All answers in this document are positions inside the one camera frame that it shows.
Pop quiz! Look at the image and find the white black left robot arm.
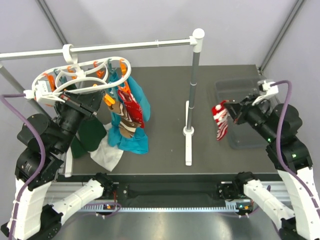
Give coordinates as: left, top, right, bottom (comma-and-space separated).
0, 90, 115, 240

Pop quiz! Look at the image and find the white round clip hanger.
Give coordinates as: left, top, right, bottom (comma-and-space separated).
33, 44, 132, 97

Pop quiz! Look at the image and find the black base bar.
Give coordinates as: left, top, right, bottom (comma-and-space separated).
109, 181, 253, 207

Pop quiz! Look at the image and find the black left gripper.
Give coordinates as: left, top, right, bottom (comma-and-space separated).
56, 88, 107, 153

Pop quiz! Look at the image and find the orange clothes peg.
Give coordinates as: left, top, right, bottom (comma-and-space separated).
103, 93, 116, 107

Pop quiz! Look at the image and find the white rack foot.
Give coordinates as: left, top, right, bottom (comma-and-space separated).
64, 147, 73, 178
182, 100, 195, 167

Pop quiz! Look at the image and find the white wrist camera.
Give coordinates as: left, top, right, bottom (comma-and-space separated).
251, 80, 279, 106
23, 80, 65, 106

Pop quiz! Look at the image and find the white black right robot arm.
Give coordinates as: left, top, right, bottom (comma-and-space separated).
220, 95, 320, 240

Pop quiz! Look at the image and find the grey rack left post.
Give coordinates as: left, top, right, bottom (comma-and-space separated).
0, 63, 49, 117

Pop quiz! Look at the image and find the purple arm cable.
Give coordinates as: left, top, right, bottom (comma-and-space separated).
271, 79, 320, 208
0, 94, 46, 240

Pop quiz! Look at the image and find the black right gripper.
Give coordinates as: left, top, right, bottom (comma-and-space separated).
222, 92, 277, 142

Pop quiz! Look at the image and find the red white striped sock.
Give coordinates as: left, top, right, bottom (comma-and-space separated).
211, 100, 229, 141

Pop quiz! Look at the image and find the clear plastic bin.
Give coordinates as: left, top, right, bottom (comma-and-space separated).
214, 76, 267, 150

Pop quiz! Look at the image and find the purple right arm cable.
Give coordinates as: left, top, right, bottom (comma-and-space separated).
271, 79, 320, 208

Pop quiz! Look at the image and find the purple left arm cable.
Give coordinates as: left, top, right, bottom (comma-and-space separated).
0, 94, 46, 240

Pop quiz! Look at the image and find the orange peg holding snowflake sock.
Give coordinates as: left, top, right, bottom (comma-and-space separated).
118, 80, 131, 93

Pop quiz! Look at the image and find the white cloth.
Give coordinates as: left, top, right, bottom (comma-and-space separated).
86, 123, 124, 172

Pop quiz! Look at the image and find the grey rack right post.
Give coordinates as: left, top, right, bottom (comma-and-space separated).
186, 52, 201, 131

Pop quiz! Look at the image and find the grey rack post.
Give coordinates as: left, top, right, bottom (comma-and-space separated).
186, 52, 201, 131
0, 63, 49, 117

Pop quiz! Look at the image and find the red snowflake sock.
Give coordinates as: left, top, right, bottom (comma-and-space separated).
118, 90, 145, 129

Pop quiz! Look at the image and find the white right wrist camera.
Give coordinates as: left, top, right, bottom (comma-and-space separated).
251, 80, 279, 106

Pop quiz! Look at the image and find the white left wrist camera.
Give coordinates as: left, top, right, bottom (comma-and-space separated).
23, 80, 65, 106

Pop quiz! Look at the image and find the brown striped sock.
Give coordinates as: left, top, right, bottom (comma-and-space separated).
108, 101, 141, 139

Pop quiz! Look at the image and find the white rack right foot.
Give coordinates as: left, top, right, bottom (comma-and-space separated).
182, 100, 195, 167

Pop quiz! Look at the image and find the dark green cloth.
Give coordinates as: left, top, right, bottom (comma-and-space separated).
70, 118, 107, 159

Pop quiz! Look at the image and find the silver clothes rack rail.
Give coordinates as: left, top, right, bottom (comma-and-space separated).
0, 28, 205, 61

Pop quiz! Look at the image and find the white rack left foot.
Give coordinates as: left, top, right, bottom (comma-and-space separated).
64, 147, 73, 178

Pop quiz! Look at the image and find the teal cloth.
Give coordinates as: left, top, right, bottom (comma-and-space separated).
107, 76, 151, 155

